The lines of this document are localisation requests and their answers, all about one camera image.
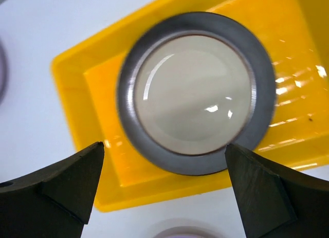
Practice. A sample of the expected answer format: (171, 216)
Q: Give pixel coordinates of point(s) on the yellow plastic bin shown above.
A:
(295, 34)

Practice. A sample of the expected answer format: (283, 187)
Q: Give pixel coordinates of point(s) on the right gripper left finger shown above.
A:
(55, 201)

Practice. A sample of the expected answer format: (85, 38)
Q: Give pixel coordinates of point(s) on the dark-rimmed plate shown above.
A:
(3, 72)
(192, 84)

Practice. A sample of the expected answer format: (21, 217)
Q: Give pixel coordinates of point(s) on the purple plate front right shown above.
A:
(182, 232)

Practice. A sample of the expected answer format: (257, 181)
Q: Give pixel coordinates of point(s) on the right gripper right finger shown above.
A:
(275, 200)

